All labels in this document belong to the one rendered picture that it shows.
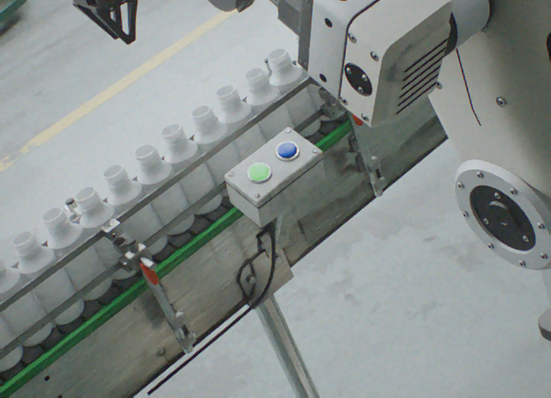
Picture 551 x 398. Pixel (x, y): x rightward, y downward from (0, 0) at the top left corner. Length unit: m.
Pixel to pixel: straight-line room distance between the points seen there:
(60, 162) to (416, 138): 2.53
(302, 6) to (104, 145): 3.35
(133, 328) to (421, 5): 0.95
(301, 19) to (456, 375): 1.85
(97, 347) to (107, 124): 2.78
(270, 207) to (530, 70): 0.64
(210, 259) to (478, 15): 0.88
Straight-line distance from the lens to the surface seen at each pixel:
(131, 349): 1.73
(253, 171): 1.58
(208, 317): 1.79
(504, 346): 2.74
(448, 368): 2.73
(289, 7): 0.97
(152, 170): 1.66
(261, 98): 1.75
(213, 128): 1.70
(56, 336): 1.67
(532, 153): 1.12
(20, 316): 1.64
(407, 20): 0.90
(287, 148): 1.61
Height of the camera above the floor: 1.96
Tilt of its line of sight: 34 degrees down
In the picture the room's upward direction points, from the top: 23 degrees counter-clockwise
